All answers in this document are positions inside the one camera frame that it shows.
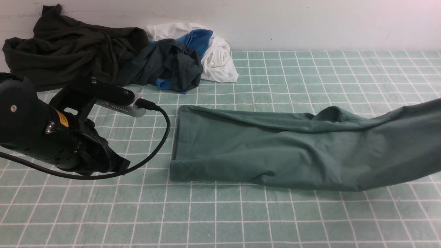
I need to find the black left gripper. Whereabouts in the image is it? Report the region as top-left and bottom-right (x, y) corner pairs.
(21, 77), (134, 174)

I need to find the green long-sleeve top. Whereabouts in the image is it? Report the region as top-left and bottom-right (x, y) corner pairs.
(170, 99), (441, 192)

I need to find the dark olive crumpled garment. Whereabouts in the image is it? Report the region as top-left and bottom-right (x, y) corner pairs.
(2, 4), (149, 91)

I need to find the green checkered table cloth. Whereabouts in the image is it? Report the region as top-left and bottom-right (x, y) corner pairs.
(0, 50), (441, 248)

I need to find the dark teal crumpled garment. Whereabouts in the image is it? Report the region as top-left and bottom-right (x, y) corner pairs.
(114, 39), (203, 94)

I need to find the blue crumpled garment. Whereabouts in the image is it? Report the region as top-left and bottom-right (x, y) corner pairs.
(176, 29), (214, 59)

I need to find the white crumpled garment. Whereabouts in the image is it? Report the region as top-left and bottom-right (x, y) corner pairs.
(145, 22), (238, 83)

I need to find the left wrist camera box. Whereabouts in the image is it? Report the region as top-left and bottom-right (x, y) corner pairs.
(95, 93), (146, 118)

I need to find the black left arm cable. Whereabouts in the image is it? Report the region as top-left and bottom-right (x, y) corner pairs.
(0, 98), (172, 180)

